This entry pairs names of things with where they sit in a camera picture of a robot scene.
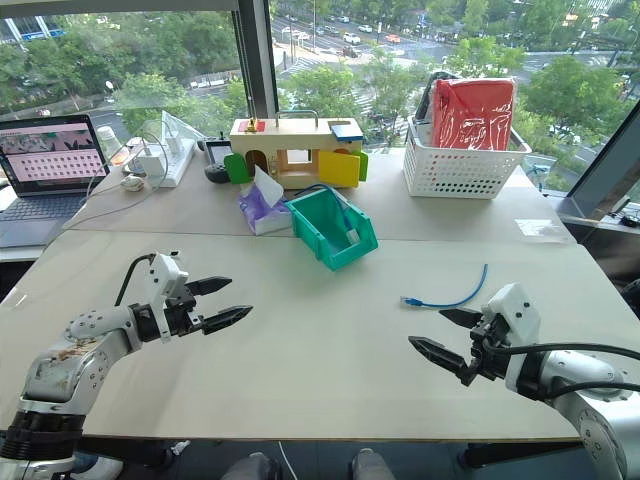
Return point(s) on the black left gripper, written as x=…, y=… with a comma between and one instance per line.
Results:
x=182, y=320

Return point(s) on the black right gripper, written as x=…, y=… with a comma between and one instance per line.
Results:
x=492, y=350

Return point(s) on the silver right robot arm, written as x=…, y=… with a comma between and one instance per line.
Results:
x=595, y=425

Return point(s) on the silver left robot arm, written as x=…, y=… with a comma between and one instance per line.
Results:
x=75, y=370

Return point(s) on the purple tissue pack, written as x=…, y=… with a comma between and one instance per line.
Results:
x=260, y=210

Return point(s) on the green plastic bin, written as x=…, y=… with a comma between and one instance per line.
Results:
x=327, y=240

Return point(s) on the clear plastic film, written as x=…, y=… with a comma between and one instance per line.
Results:
x=539, y=226

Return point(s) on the beige seashell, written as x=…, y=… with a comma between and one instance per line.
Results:
x=132, y=183

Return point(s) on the white power strip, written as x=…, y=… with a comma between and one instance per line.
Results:
x=177, y=160

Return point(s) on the white power adapter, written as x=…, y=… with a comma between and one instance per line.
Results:
x=151, y=165

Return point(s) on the black handheld controller with screen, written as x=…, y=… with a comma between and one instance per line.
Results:
x=218, y=149

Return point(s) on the dark rounded shape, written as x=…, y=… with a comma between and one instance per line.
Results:
x=370, y=465
x=257, y=467

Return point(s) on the white perforated plastic basket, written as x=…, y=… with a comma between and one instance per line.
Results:
x=460, y=170

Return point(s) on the wooden lock box toy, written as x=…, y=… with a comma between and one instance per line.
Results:
x=295, y=145

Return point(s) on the clear acrylic stand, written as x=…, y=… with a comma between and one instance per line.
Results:
x=180, y=127

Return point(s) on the clear plastic cup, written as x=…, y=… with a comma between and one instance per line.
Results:
x=110, y=145

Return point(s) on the small black gadget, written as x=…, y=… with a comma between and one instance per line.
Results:
x=627, y=217

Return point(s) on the open laptop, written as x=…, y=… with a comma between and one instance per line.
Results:
x=45, y=170

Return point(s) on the red bag in plastic wrap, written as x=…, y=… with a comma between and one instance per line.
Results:
x=472, y=110

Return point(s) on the black item in basket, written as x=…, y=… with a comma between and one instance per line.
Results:
x=424, y=105

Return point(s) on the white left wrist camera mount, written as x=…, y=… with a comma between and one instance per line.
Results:
x=165, y=272

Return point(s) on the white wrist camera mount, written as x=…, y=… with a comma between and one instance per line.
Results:
x=165, y=272
x=520, y=315

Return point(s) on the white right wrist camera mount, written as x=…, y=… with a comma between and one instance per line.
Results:
x=520, y=315

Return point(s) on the dark slanted window frame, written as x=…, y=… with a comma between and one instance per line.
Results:
x=607, y=160

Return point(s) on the dark window frame pillar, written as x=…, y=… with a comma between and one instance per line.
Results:
x=257, y=55

